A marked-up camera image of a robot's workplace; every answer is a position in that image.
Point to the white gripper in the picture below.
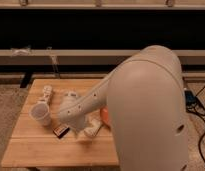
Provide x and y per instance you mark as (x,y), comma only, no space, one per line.
(77,124)

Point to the white sponge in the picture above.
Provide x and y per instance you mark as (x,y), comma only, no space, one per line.
(93,128)

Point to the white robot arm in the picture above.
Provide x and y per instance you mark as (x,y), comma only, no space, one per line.
(146,105)

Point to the small dark brown box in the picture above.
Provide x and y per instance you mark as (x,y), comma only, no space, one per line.
(61,130)

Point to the orange object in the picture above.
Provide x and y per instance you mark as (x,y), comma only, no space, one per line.
(104,116)

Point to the white plastic cup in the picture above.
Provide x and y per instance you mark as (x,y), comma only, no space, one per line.
(40,112)

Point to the wooden table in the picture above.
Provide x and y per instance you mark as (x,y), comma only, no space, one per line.
(32,145)

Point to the blue power adapter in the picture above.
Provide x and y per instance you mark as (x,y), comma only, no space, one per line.
(190,98)

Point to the long metal rail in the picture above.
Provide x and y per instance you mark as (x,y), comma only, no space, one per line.
(87,57)

